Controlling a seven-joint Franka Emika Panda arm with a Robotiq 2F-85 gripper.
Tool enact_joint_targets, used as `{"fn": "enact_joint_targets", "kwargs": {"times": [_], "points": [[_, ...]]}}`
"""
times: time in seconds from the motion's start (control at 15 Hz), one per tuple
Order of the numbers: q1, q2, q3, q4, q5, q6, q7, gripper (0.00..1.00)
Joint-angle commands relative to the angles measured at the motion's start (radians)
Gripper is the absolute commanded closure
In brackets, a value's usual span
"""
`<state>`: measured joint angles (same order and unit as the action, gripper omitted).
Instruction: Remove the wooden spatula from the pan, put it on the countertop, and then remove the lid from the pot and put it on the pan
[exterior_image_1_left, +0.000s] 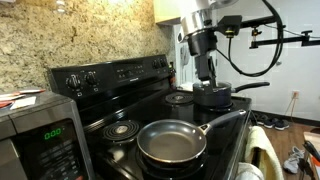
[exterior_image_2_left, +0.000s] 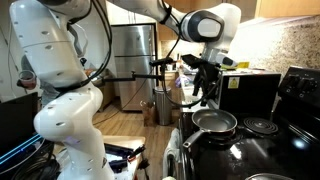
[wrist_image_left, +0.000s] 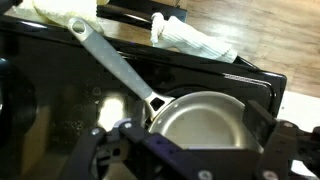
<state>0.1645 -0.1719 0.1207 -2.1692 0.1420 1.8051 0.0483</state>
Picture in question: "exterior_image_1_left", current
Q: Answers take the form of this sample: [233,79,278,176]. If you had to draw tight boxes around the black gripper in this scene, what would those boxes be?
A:
[185,29,220,94]

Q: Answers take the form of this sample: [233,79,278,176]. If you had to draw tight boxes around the black saucepan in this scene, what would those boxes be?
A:
[192,81,271,109]

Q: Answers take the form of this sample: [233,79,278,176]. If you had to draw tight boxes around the black coil stove burner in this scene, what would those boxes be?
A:
[199,102,234,113]
[137,149,208,179]
[164,92,195,105]
[102,119,141,143]

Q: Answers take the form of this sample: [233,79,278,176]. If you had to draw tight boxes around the dark red bottle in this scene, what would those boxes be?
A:
[168,61,177,89]

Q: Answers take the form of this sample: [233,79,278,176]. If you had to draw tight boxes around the black shoe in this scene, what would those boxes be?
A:
[256,114,268,126]
[274,119,290,131]
[263,118,278,130]

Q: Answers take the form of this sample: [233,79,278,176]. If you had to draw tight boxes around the black electric stove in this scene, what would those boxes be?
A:
[47,54,253,180]

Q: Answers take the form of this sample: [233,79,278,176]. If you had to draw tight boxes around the yellow towel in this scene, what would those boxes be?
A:
[244,125,284,180]

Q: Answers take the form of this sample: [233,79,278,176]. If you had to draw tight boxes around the white towel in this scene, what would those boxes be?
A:
[235,162,266,180]

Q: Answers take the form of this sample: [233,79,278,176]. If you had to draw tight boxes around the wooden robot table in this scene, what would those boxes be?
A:
[303,131,320,180]

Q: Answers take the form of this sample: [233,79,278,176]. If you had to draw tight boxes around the grey sneaker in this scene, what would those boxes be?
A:
[283,146,305,175]

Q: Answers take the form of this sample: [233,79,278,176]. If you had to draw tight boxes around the black clamp tool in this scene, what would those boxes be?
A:
[303,140,320,163]

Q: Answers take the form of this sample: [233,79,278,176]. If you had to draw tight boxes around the silver black microwave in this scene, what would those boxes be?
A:
[0,91,98,180]

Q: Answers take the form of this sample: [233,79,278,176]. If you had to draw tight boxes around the red white packet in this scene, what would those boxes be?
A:
[0,94,27,102]
[13,88,47,96]

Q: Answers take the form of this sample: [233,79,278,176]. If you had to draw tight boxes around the white paper card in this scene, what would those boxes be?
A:
[9,96,37,111]

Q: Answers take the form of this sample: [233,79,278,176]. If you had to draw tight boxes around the red flat item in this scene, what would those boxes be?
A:
[0,101,14,110]

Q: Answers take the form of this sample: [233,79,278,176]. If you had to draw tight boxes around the grey handled frying pan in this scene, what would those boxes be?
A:
[136,109,248,164]

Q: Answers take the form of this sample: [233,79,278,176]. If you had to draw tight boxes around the light wooden wall cabinet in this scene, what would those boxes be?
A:
[153,0,183,26]

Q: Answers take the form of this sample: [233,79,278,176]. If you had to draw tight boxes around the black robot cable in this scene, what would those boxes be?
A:
[215,0,285,78]

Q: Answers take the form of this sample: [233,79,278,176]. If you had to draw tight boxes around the orange power cable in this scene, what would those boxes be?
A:
[284,94,298,116]

